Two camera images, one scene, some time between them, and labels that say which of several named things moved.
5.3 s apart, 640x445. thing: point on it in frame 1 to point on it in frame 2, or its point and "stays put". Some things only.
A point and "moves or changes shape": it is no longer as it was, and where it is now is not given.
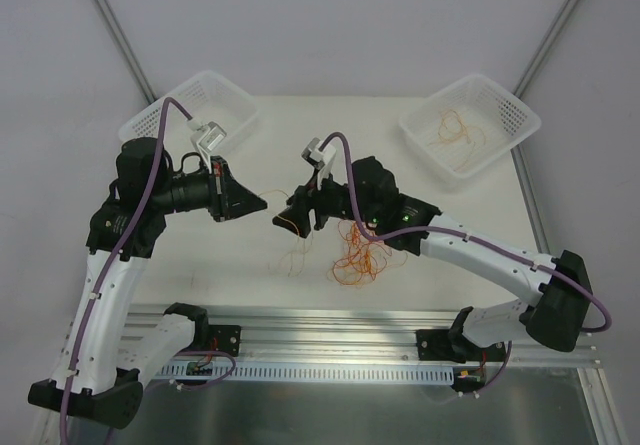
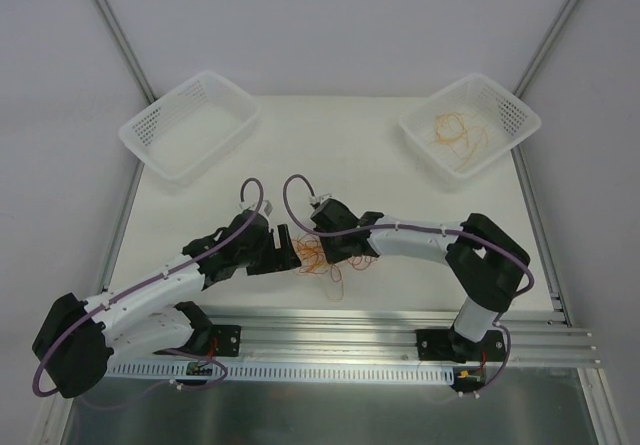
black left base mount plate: x=227 y=336 stays put
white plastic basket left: x=208 y=98 stays put
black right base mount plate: x=445 y=345 stays put
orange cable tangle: x=361 y=260 moves or changes shape
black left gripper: x=218 y=190 to x=273 y=251
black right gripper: x=314 y=205 to x=329 y=247
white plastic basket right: x=464 y=126 stays put
